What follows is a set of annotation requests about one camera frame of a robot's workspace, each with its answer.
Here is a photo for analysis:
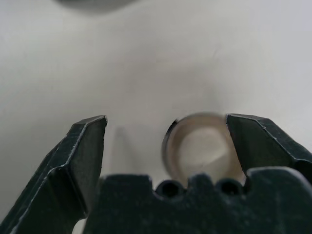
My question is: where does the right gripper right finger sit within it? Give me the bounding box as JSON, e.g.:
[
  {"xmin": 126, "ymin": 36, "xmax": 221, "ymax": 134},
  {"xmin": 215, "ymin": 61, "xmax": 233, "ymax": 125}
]
[{"xmin": 226, "ymin": 113, "xmax": 312, "ymax": 182}]

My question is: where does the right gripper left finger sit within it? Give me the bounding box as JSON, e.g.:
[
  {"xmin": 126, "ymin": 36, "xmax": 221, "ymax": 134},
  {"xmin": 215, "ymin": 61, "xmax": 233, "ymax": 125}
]
[{"xmin": 0, "ymin": 115, "xmax": 108, "ymax": 234}]

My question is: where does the grey tape roll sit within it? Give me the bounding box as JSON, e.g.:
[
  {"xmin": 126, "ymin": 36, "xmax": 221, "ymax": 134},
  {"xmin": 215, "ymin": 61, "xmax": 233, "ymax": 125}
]
[{"xmin": 160, "ymin": 111, "xmax": 246, "ymax": 187}]

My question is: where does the black tool case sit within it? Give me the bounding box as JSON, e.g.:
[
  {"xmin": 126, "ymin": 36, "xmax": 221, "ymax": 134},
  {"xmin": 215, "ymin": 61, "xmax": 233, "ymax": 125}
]
[{"xmin": 50, "ymin": 0, "xmax": 134, "ymax": 7}]

